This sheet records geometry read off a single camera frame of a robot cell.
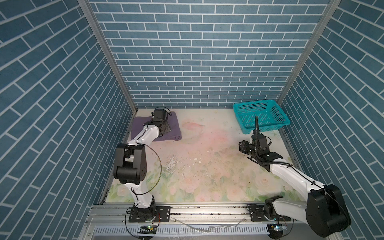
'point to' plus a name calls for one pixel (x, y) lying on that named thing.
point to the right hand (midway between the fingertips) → (243, 144)
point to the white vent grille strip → (179, 229)
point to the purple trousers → (174, 134)
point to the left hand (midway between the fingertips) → (167, 127)
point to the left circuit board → (148, 229)
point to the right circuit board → (276, 230)
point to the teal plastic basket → (270, 116)
